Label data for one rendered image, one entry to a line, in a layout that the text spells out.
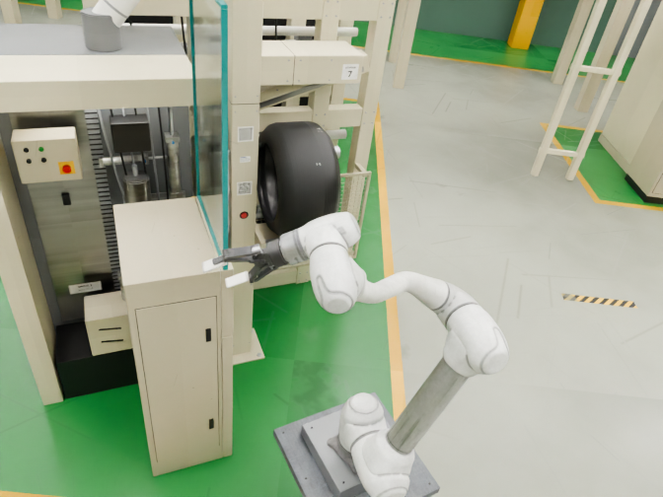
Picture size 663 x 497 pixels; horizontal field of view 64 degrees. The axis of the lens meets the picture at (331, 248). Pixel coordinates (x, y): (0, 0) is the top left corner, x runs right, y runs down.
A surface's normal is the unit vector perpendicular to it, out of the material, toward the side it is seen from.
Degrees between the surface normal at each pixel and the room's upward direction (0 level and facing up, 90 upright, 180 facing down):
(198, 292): 90
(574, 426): 0
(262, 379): 0
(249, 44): 90
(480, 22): 90
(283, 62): 90
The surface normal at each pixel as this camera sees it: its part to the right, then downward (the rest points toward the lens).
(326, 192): 0.39, 0.33
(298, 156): 0.31, -0.28
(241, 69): 0.36, 0.59
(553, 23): -0.04, 0.59
